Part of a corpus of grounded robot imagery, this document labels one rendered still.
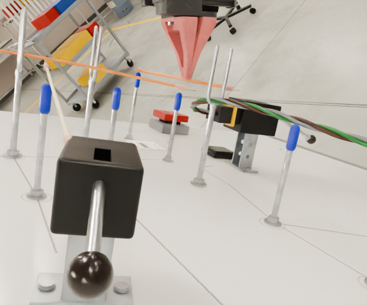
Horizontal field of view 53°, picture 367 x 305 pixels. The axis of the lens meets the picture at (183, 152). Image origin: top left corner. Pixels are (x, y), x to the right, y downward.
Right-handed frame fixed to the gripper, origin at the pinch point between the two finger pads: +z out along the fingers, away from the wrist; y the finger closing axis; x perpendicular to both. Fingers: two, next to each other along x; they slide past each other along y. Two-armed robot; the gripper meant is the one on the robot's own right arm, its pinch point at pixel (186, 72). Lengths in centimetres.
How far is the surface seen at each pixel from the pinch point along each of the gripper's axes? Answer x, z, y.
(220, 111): -5.4, 4.3, 2.0
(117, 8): 672, -68, 170
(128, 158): -28.9, 1.3, -16.2
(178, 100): -2.8, 3.1, -2.4
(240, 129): -5.8, 6.5, 4.8
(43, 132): -15.3, 3.0, -18.6
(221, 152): 0.6, 11.4, 6.1
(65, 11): 390, -36, 38
